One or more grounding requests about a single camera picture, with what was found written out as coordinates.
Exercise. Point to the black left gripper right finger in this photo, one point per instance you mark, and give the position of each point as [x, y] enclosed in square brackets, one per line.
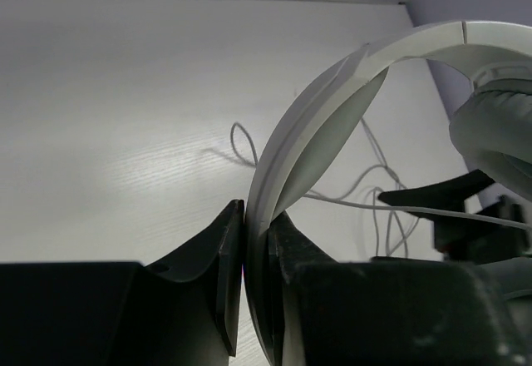
[303, 304]

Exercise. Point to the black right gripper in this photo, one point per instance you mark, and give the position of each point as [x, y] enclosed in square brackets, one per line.
[461, 239]

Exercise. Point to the white over-ear headphones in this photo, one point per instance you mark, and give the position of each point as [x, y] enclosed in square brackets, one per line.
[317, 125]

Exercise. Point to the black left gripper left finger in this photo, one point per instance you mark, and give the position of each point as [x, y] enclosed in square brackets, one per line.
[200, 304]

